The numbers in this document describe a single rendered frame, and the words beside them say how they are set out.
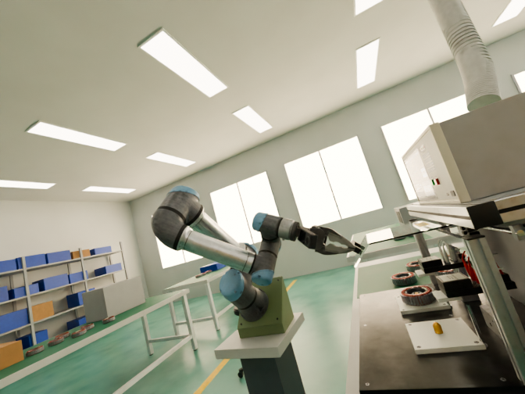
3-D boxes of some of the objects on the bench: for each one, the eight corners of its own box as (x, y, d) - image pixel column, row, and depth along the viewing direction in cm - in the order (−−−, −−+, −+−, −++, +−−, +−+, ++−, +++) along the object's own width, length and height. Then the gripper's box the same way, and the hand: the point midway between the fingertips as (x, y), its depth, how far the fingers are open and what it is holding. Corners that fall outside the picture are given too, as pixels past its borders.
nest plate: (416, 354, 62) (414, 349, 62) (406, 327, 76) (405, 323, 76) (487, 349, 57) (484, 344, 57) (462, 320, 71) (460, 316, 71)
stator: (394, 288, 117) (391, 280, 117) (391, 281, 127) (389, 274, 127) (419, 284, 112) (416, 276, 113) (416, 277, 122) (412, 270, 123)
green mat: (356, 299, 117) (356, 298, 117) (358, 268, 174) (358, 267, 174) (630, 255, 84) (630, 255, 84) (522, 234, 141) (522, 234, 141)
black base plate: (362, 400, 55) (358, 390, 56) (361, 299, 115) (359, 294, 115) (660, 397, 39) (653, 382, 39) (479, 281, 98) (476, 275, 99)
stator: (408, 309, 85) (404, 298, 85) (398, 298, 96) (395, 288, 96) (442, 302, 82) (438, 291, 83) (429, 291, 93) (426, 282, 94)
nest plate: (401, 314, 85) (400, 311, 85) (395, 299, 98) (394, 296, 99) (451, 308, 79) (449, 305, 79) (437, 293, 93) (436, 290, 93)
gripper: (299, 217, 91) (358, 233, 83) (294, 241, 91) (352, 258, 83) (293, 219, 83) (358, 235, 75) (287, 244, 83) (351, 263, 75)
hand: (351, 248), depth 77 cm, fingers closed, pressing on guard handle
